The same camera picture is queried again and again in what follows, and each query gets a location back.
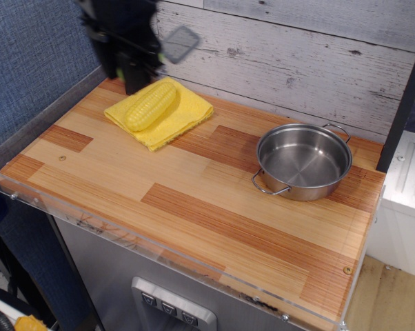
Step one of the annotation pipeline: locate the yellow plastic corn cob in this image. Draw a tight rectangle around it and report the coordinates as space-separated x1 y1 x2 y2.
124 82 176 132

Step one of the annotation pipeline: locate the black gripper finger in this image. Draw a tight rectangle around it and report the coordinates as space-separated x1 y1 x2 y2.
93 41 119 79
119 53 161 95

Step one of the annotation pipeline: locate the green handled grey spatula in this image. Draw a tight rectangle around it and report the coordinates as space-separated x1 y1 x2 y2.
117 26 201 76

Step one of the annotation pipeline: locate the yellow black object bottom left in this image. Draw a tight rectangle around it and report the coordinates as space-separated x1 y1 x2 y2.
0 311 48 331

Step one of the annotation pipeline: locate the yellow folded cloth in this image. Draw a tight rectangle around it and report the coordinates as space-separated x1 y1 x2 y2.
104 77 213 151

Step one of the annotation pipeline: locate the silver dispenser button panel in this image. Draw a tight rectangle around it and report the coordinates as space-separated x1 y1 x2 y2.
131 277 217 330

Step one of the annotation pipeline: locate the stainless steel pot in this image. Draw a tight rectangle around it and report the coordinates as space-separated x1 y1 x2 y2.
252 123 352 201

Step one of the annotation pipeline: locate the silver toy fridge cabinet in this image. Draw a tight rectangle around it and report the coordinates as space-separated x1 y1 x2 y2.
54 217 336 331

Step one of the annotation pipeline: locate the white box with ridges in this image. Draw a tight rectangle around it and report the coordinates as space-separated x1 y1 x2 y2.
366 131 415 276

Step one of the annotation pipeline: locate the black right upright post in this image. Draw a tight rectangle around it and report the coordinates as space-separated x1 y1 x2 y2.
376 62 415 173

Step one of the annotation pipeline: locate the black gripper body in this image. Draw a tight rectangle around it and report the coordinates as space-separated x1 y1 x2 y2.
77 1 161 64

